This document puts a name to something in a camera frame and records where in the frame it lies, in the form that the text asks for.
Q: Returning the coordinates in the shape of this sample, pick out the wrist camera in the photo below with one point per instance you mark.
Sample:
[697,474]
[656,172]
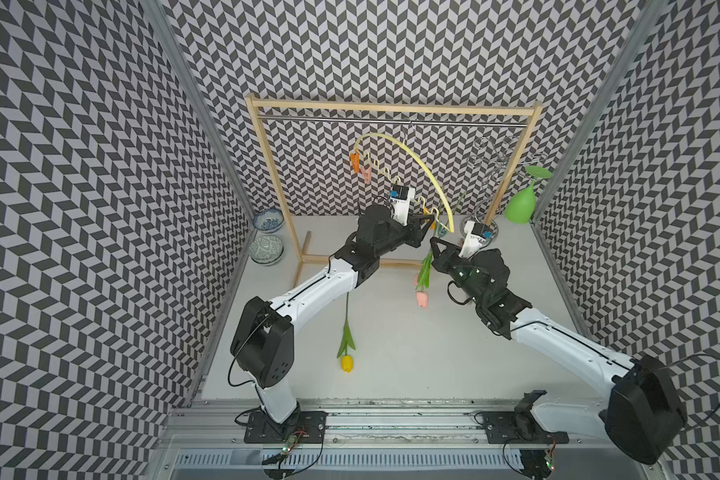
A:
[401,197]
[476,237]

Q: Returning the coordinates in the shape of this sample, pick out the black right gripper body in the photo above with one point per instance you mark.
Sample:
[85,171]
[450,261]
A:
[460,272]

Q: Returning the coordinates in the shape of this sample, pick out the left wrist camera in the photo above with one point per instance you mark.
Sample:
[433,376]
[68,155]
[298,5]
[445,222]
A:
[401,197]

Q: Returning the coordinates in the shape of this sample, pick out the pink clothes peg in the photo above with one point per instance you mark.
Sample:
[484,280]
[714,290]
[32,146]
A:
[367,174]

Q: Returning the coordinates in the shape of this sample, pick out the dark orange clothes peg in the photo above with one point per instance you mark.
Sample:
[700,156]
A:
[355,161]

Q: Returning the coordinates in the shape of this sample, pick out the wooden clothes rack frame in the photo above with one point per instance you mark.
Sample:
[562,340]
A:
[254,105]

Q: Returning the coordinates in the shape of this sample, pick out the green patterned bowl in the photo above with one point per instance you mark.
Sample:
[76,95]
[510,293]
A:
[266,249]

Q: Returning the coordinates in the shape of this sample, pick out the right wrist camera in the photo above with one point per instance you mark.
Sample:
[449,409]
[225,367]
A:
[476,237]

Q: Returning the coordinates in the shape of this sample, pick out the aluminium corner profile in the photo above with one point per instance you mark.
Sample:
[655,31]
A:
[163,32]
[648,18]

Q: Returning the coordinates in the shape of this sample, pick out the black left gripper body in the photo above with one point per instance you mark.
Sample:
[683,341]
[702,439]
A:
[397,234]

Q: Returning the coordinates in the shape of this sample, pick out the blue patterned small bowl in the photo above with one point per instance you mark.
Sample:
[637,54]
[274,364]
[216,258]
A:
[269,220]

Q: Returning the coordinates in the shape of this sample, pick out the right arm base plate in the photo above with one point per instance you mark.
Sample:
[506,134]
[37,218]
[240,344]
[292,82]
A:
[511,427]

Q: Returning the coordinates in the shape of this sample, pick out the right aluminium corner profile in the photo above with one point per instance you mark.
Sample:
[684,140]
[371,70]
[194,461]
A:
[648,18]

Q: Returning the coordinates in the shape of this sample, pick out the yellow orange clothes peg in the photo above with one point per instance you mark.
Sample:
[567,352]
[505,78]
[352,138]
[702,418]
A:
[434,212]

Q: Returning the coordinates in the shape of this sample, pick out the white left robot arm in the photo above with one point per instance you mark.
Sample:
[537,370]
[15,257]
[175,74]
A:
[263,345]

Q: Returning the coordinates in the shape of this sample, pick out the metal wire glass stand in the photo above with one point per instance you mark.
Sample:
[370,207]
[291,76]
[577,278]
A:
[486,167]

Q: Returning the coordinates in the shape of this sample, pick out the left aluminium corner profile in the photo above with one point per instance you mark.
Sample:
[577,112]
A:
[163,32]

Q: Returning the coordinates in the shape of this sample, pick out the metal rack rail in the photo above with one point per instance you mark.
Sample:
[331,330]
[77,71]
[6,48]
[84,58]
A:
[355,120]

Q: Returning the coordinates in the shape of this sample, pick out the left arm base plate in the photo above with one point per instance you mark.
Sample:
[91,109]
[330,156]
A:
[308,426]

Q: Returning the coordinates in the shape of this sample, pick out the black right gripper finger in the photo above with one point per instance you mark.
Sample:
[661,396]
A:
[454,251]
[437,247]

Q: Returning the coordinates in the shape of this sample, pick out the yellow arched peg hanger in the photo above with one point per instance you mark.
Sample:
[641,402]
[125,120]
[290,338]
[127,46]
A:
[366,160]

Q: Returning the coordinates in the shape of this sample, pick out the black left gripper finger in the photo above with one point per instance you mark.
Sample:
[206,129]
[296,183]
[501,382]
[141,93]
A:
[414,238]
[420,222]

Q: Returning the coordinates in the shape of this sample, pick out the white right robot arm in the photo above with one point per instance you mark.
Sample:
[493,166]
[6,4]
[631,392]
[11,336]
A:
[643,412]

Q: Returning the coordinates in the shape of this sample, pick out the yellow tulip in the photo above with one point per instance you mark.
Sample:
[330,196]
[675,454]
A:
[347,342]

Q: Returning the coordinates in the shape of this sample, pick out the green plastic wine glass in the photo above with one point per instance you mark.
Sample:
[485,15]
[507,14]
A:
[522,205]

